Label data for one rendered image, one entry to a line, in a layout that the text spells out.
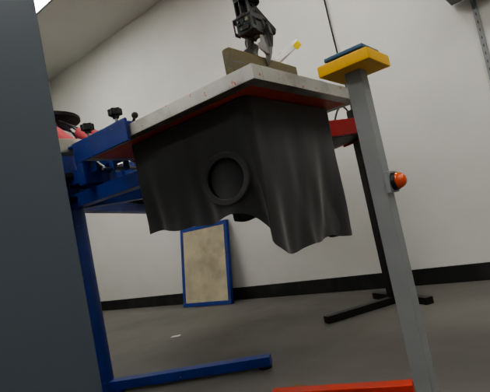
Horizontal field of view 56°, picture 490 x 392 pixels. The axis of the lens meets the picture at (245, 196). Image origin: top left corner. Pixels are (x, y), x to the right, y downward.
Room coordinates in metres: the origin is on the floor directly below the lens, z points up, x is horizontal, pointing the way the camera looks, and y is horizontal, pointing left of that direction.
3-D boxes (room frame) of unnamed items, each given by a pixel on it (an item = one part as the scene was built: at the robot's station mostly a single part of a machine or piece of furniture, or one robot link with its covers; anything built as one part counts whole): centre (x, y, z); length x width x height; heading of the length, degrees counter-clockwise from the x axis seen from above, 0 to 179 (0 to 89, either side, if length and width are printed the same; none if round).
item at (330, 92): (1.53, 0.05, 0.97); 0.79 x 0.58 x 0.04; 51
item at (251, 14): (1.35, -0.12, 1.23); 0.09 x 0.08 x 0.12; 142
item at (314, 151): (1.34, -0.18, 0.74); 0.45 x 0.03 x 0.43; 141
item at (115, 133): (1.46, 0.41, 0.98); 0.30 x 0.05 x 0.07; 51
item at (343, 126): (2.70, -0.45, 1.06); 0.61 x 0.46 x 0.12; 111
